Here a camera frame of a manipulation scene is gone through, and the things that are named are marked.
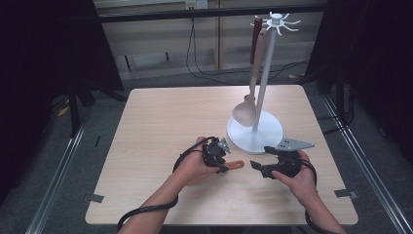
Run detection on beige wooden ladle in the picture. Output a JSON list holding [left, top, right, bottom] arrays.
[[231, 27, 269, 128]]

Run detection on left hand-held gripper black cable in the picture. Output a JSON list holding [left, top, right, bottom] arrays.
[[116, 136, 218, 232]]

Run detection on metal ladle with brown handle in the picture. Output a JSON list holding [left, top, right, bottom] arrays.
[[248, 16, 263, 66]]

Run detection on right hand-held gripper black cable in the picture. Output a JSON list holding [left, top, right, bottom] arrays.
[[300, 159, 342, 234]]

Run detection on person's right hand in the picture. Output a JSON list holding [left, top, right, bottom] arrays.
[[272, 150, 320, 209]]

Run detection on person's left hand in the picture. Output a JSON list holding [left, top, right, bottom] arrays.
[[173, 136, 220, 187]]

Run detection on white utensil stand with hooks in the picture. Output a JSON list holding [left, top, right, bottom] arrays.
[[226, 11, 302, 154]]

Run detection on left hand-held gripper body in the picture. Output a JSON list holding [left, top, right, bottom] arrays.
[[203, 137, 232, 169]]

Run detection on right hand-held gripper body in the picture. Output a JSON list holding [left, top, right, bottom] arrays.
[[264, 137, 316, 179]]

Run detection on dark curtain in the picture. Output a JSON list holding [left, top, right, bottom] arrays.
[[306, 0, 413, 164], [0, 0, 125, 206]]

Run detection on grey tape strip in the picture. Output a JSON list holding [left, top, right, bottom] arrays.
[[82, 192, 105, 204], [334, 189, 359, 200]]

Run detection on orange wooden spatula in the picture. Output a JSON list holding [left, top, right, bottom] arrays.
[[224, 159, 245, 172]]

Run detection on black floor cable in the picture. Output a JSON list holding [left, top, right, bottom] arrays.
[[316, 108, 356, 136]]

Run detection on white wall socket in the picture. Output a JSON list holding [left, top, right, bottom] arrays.
[[184, 0, 208, 10]]

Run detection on black horizontal bar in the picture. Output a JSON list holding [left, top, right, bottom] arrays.
[[98, 3, 327, 23]]

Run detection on metal floor rail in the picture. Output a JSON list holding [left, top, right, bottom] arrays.
[[24, 120, 89, 234], [320, 96, 413, 234]]

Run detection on hand-held gripper black cable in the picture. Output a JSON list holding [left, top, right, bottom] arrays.
[[300, 159, 342, 234], [116, 136, 218, 232]]

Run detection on black wall cable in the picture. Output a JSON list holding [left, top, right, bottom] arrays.
[[185, 18, 229, 86], [193, 19, 310, 81]]

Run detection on black metal stand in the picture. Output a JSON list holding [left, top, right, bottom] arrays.
[[334, 66, 355, 131], [66, 74, 129, 137]]

